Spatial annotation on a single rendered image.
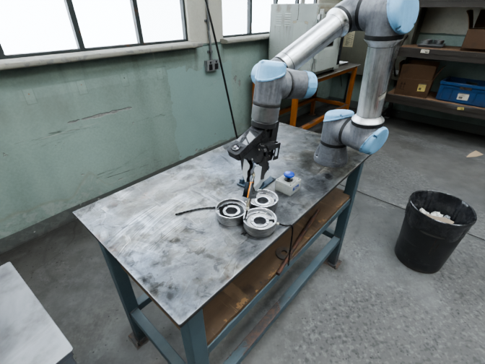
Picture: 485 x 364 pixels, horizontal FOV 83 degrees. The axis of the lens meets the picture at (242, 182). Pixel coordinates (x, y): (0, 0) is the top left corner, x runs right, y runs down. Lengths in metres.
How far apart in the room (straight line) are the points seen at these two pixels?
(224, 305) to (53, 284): 1.30
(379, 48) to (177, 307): 0.95
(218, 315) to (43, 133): 1.68
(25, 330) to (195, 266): 0.47
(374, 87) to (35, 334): 1.24
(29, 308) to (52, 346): 0.16
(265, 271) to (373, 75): 0.79
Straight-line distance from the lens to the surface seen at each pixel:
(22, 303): 1.06
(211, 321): 0.99
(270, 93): 0.74
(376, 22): 1.04
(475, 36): 4.04
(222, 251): 0.82
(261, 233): 0.84
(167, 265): 0.81
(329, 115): 1.22
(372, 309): 1.80
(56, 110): 2.20
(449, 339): 1.88
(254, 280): 1.07
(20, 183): 2.29
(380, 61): 1.07
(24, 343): 0.97
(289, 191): 1.03
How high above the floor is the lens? 1.39
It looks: 32 degrees down
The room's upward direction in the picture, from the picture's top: straight up
